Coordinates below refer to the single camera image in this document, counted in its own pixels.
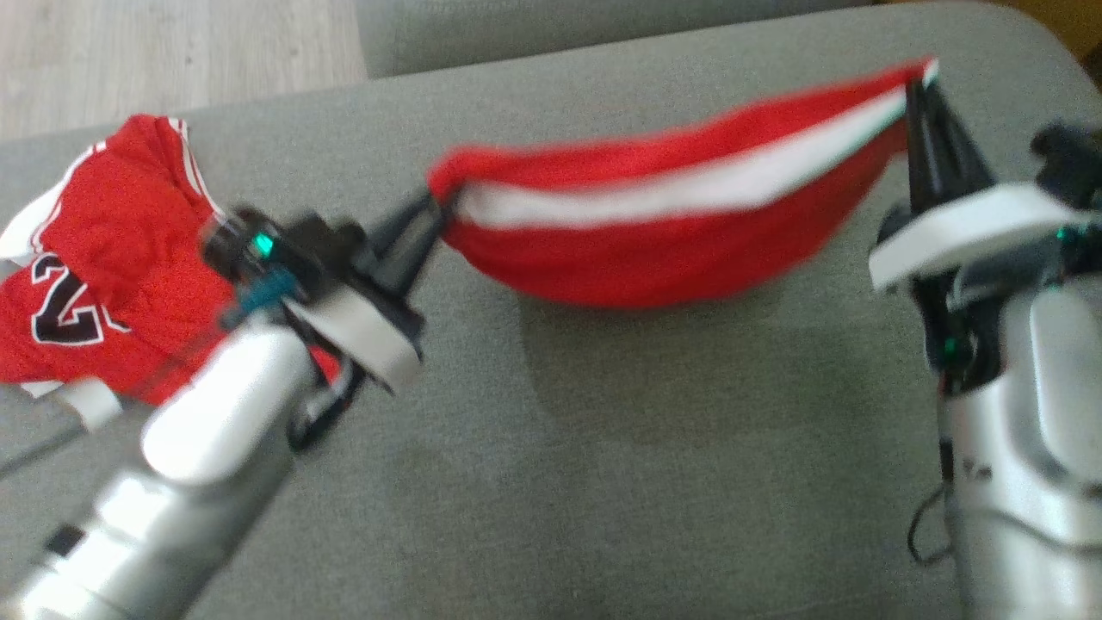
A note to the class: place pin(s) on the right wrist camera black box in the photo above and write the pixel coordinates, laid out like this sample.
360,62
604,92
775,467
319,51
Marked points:
1072,159

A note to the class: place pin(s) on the red shorts with white stripe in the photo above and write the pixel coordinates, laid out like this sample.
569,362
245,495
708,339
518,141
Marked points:
646,258

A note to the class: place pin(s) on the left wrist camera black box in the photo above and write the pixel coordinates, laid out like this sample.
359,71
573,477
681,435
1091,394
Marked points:
323,250

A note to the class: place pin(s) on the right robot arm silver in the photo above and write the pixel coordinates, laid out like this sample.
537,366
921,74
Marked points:
1033,482

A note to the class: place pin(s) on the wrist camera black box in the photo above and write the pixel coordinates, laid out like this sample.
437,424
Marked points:
323,250
1072,159

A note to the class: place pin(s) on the red basketball jersey number 23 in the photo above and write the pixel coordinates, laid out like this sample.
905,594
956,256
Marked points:
112,198

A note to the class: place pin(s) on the grey sofa seat cushion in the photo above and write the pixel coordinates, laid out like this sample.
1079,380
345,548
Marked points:
516,30

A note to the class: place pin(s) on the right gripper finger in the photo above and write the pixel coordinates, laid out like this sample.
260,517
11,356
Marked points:
956,159
921,146

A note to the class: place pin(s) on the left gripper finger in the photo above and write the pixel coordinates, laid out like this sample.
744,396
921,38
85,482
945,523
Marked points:
417,254
405,226

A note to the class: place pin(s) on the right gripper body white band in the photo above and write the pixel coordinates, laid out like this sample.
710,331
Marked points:
964,232

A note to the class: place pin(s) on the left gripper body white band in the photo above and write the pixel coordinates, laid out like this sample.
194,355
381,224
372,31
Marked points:
362,331

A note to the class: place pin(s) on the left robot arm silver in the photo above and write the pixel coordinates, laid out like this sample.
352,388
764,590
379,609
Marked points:
207,413

